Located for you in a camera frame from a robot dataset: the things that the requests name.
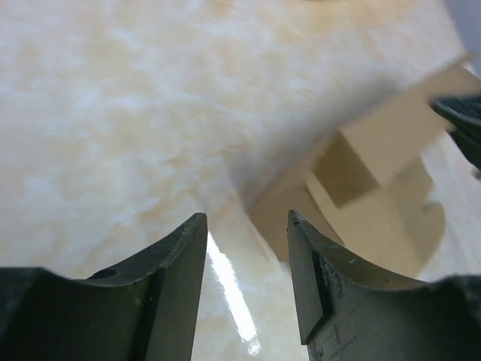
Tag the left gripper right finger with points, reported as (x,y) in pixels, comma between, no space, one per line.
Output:
(350,309)

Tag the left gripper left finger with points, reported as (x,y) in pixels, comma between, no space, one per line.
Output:
(142,308)

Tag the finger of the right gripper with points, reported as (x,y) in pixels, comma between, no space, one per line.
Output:
(463,112)

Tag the brown cardboard paper box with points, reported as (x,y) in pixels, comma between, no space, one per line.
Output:
(367,188)

